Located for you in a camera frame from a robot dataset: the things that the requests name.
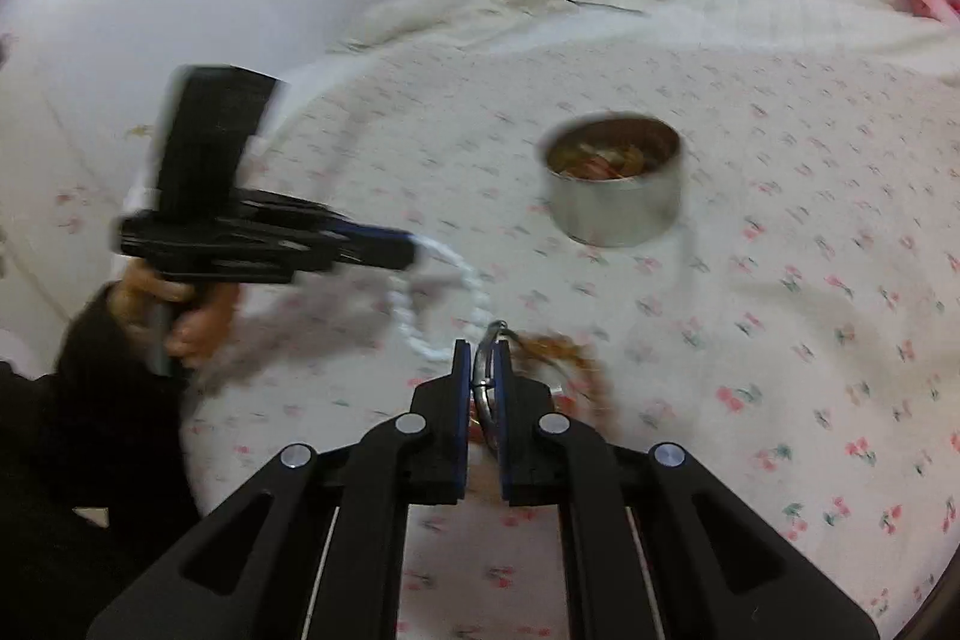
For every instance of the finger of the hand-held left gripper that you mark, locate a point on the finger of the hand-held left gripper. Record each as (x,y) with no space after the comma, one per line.
(375,246)

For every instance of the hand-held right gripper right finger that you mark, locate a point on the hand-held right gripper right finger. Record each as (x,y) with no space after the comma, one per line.
(504,415)

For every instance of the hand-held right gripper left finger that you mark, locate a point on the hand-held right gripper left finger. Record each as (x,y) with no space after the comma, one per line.
(459,415)

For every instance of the silver metal bangle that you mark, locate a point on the silver metal bangle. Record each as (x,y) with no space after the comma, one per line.
(480,377)

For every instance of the round metal tin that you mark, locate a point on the round metal tin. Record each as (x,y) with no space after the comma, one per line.
(615,212)

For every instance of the person's left forearm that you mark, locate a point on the person's left forearm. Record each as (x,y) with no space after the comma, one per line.
(75,460)

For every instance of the person's left hand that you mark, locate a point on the person's left hand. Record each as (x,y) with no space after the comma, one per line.
(202,325)

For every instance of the cherry print bedsheet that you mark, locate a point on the cherry print bedsheet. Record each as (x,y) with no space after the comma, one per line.
(750,347)

